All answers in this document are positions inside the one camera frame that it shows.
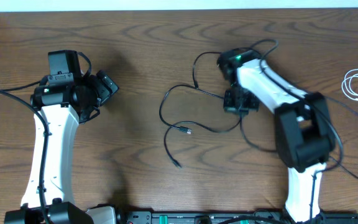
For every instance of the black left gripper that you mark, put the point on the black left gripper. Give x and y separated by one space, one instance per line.
105 89

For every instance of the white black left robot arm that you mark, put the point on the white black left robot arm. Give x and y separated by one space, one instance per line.
62 100

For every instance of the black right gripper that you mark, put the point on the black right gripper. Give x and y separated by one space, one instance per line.
230 106

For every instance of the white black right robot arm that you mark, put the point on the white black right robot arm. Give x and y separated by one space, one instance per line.
303 139

